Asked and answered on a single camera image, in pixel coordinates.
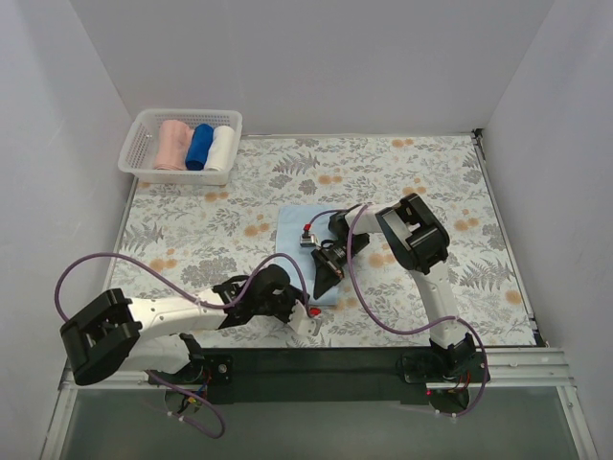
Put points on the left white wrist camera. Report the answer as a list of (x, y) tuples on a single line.
[(302, 321)]

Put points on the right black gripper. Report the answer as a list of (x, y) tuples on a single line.
[(329, 261)]

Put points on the light blue towel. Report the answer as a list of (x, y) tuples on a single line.
[(291, 221)]

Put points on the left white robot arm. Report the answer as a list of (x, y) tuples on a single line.
[(116, 333)]

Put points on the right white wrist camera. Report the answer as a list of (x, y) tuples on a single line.
[(308, 238)]

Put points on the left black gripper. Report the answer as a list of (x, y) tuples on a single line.
[(285, 300)]

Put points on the white plastic basket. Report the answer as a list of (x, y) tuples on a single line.
[(142, 141)]

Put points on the floral table mat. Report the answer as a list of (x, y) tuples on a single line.
[(198, 237)]

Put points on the white rolled towel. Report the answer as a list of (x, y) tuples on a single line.
[(219, 154)]

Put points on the blue rolled towel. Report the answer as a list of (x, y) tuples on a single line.
[(198, 151)]

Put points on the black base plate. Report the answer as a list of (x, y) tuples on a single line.
[(317, 375)]

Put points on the aluminium rail frame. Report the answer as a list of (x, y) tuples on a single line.
[(528, 409)]

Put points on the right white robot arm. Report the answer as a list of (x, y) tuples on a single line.
[(419, 244)]

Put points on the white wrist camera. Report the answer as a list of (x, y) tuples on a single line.
[(302, 321), (308, 238)]

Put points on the pink towel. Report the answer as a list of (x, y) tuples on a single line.
[(175, 138)]

